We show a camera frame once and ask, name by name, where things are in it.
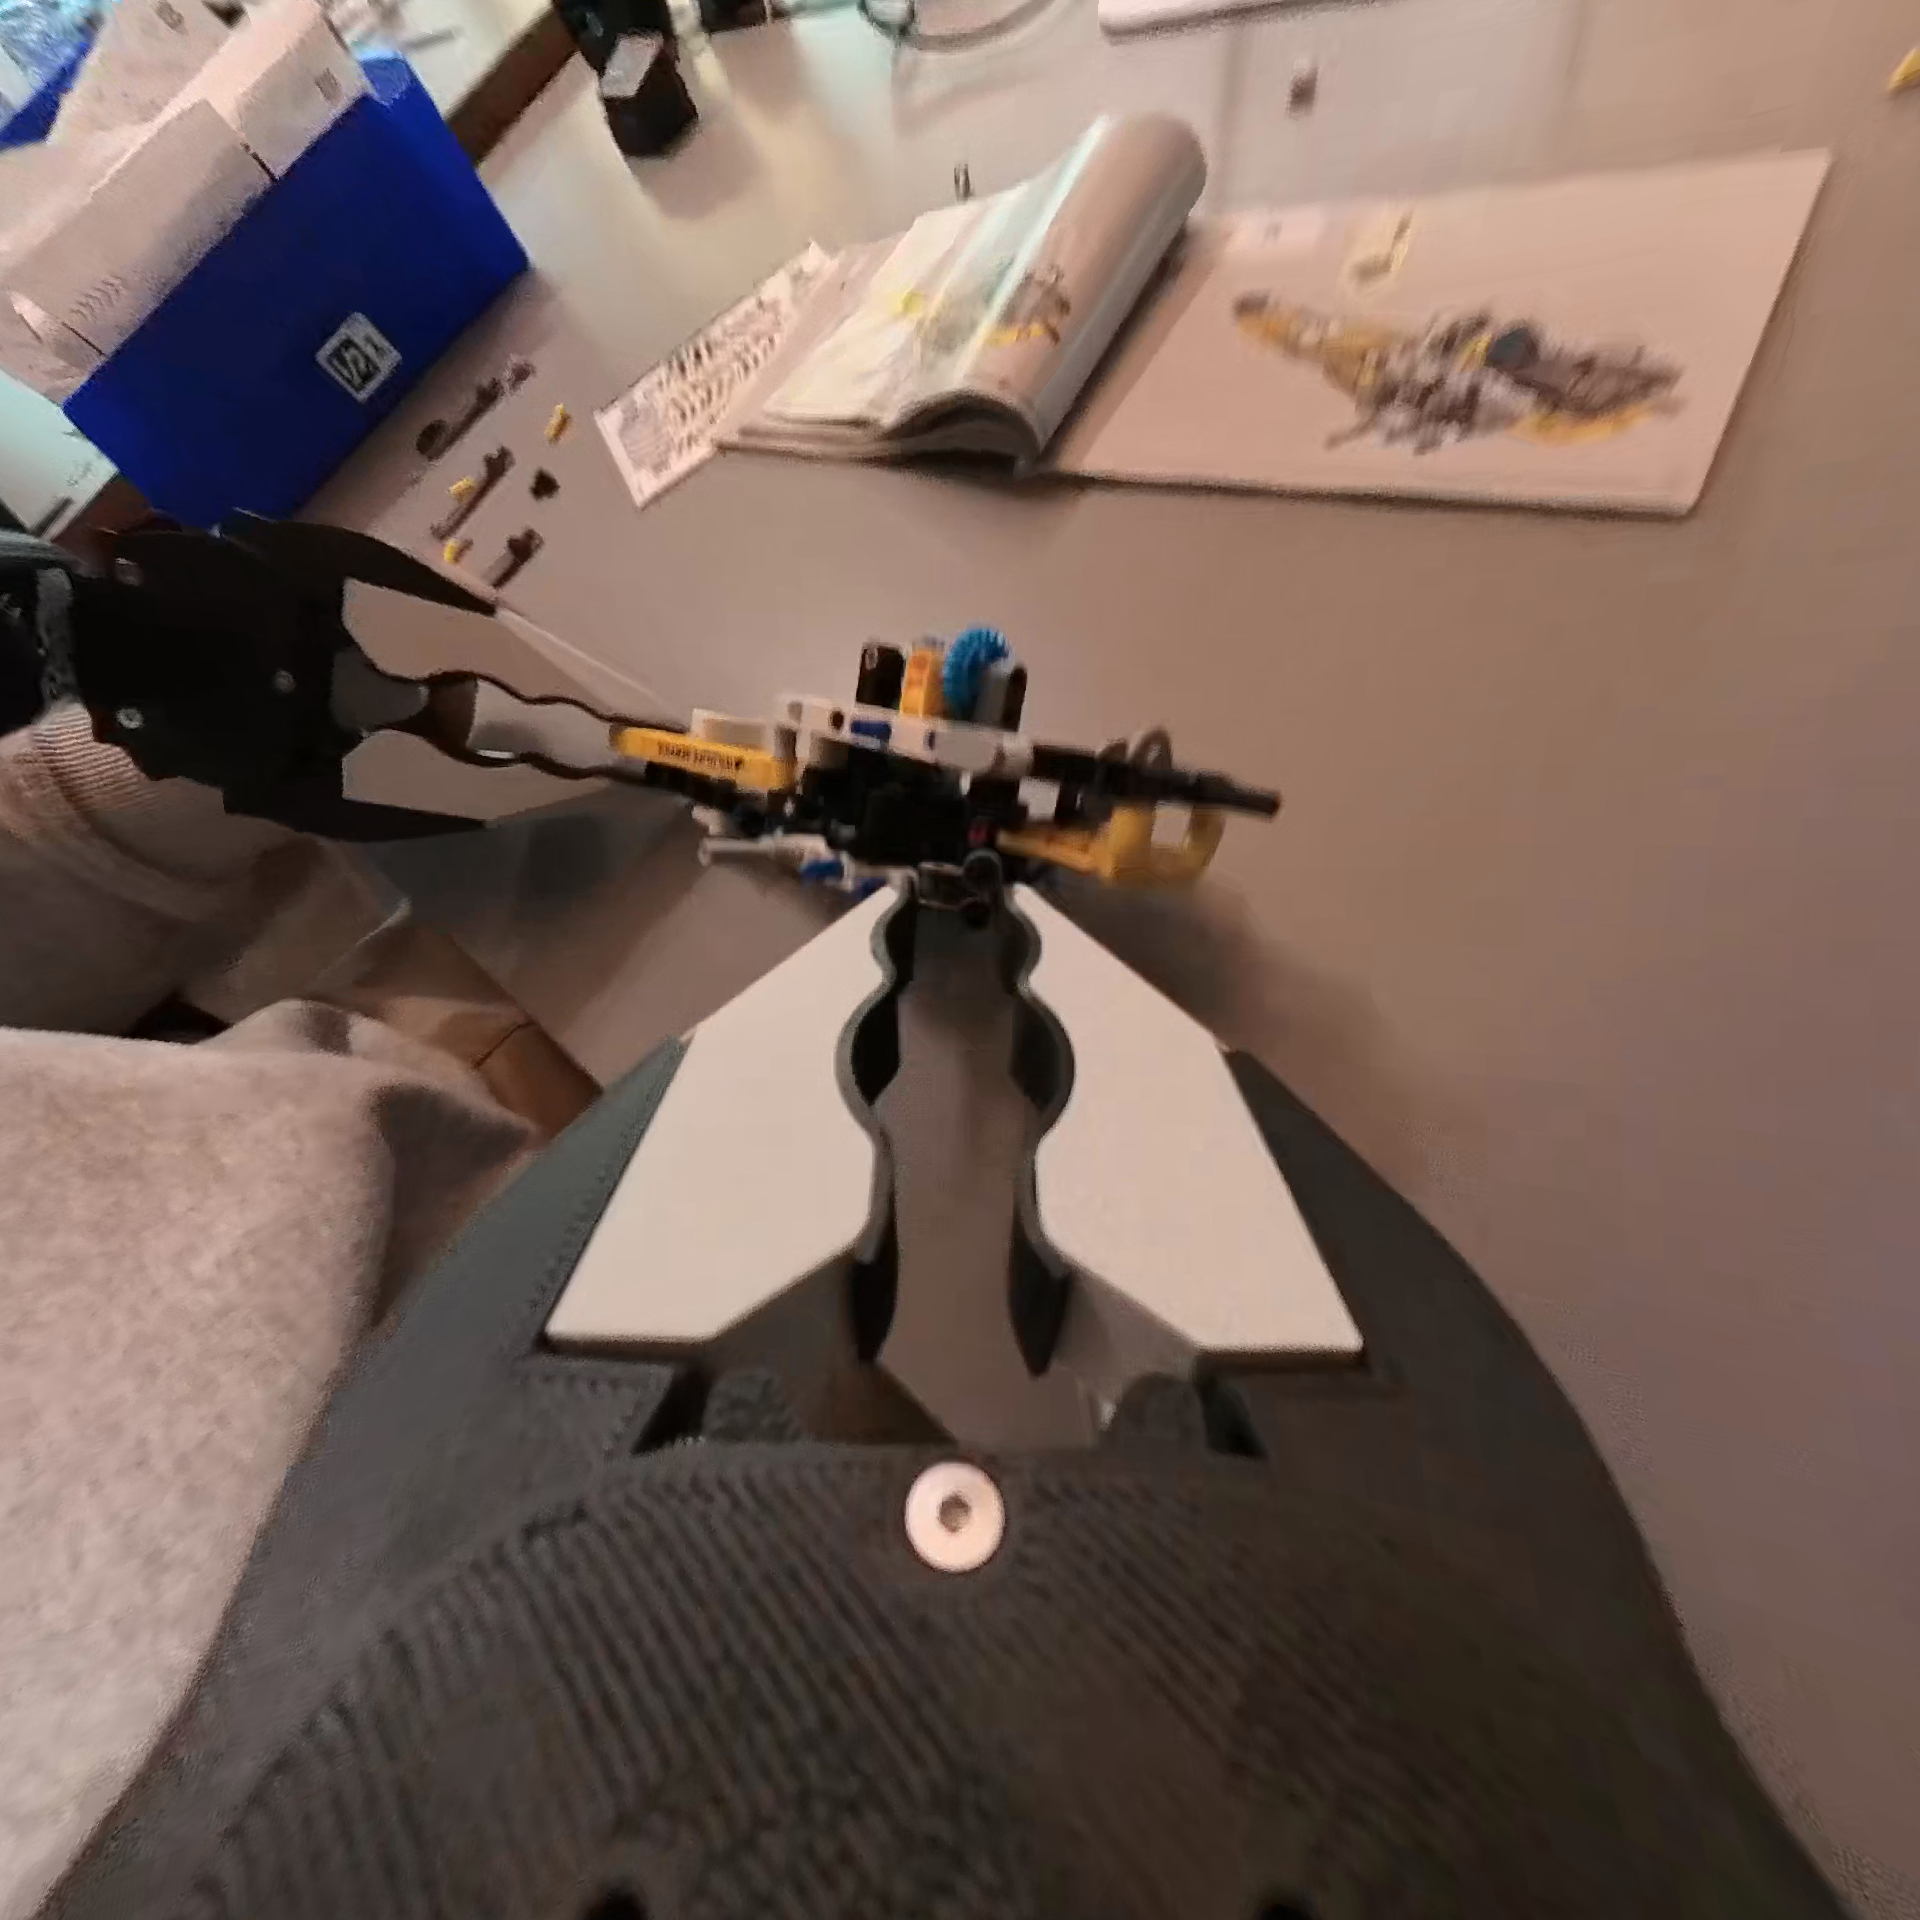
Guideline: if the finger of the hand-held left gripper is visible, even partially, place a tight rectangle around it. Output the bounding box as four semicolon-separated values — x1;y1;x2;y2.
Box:
333;599;694;741
425;716;682;787

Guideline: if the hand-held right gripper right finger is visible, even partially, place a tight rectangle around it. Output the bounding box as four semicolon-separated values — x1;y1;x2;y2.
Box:
1007;884;1369;1413

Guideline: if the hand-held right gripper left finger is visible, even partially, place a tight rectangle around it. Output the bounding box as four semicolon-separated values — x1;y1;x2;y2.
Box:
544;882;918;1370

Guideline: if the yellow and grey lego model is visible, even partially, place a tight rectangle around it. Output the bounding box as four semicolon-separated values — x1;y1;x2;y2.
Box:
614;623;1283;909

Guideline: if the person's left forearm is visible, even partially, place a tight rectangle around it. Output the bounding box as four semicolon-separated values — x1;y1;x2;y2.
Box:
0;702;526;1052

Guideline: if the group of small lego pieces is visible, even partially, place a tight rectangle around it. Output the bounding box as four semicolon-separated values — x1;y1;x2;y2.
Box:
411;358;580;593

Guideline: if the open lego instruction booklet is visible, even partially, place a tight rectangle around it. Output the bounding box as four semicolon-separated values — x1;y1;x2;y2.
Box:
717;112;1835;517

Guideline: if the white sticker sheet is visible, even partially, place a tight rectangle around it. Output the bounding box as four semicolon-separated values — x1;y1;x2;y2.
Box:
592;237;840;509

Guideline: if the blue plastic bin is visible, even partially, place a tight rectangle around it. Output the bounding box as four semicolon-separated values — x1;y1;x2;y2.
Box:
62;60;533;531

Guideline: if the white cardboard box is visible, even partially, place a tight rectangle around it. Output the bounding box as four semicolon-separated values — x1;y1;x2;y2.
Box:
0;0;371;404

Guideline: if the grey zip sweatshirt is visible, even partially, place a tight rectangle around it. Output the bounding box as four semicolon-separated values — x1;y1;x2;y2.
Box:
0;995;606;1920

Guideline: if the black device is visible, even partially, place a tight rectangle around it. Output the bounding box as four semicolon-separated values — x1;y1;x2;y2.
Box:
551;0;706;160

